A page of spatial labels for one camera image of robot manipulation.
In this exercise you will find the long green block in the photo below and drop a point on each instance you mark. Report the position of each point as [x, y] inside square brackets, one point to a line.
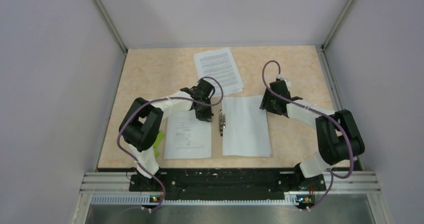
[158, 140]

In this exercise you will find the metal folder clip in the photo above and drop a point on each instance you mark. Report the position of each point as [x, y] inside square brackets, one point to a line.
[222, 122]

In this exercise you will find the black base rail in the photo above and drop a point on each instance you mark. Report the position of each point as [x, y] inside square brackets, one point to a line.
[222, 184]

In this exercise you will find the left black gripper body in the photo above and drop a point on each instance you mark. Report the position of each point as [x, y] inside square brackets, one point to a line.
[203, 113]

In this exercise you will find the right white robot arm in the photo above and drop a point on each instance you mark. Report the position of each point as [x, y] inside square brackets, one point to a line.
[338, 137]

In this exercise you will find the small green block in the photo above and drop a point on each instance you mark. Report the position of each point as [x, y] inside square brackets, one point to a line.
[156, 152]

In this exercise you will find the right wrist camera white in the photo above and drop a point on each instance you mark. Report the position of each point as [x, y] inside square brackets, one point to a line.
[288, 83]

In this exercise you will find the grey slotted cable duct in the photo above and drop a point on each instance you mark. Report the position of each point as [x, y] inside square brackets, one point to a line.
[146, 199]

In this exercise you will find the white paper sheet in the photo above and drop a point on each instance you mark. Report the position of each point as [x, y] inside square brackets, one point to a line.
[246, 132]

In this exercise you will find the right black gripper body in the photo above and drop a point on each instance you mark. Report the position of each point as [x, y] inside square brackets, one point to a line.
[268, 102]

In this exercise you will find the printed text paper sheet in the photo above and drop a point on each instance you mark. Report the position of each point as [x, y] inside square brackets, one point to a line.
[220, 65]

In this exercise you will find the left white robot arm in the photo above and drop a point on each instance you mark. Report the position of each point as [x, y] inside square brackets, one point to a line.
[141, 124]

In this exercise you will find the form paper sheet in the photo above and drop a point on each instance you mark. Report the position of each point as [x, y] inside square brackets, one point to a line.
[187, 137]

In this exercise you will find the beige file folder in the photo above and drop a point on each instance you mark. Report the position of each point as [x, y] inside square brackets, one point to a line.
[216, 140]

